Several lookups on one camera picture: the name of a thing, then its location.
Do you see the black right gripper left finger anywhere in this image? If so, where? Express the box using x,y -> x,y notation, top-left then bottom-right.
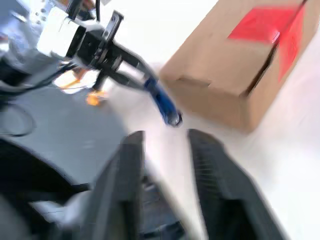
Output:
83,130 -> 147,240

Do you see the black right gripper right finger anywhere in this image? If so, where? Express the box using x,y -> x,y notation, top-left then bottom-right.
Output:
187,128 -> 293,240

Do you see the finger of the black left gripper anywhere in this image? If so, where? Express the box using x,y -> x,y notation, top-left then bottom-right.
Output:
112,41 -> 158,81
94,67 -> 148,93

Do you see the blue marker pen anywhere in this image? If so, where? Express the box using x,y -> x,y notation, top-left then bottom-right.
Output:
143,76 -> 184,129

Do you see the brown cardboard box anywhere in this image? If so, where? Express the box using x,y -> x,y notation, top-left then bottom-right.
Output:
158,0 -> 320,134

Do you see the red tape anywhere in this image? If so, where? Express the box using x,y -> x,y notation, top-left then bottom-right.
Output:
226,4 -> 308,83

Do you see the small orange object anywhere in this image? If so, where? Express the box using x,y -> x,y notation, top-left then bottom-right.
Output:
84,89 -> 110,107

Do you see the dark robot body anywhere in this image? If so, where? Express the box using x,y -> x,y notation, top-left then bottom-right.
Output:
0,136 -> 91,240

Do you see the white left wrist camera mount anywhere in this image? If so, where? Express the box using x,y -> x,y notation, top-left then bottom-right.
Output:
36,6 -> 87,58

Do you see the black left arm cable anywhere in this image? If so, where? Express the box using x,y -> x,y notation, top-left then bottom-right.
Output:
0,61 -> 77,95

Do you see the black looped floor cable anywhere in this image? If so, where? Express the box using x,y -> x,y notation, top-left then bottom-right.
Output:
0,104 -> 35,138

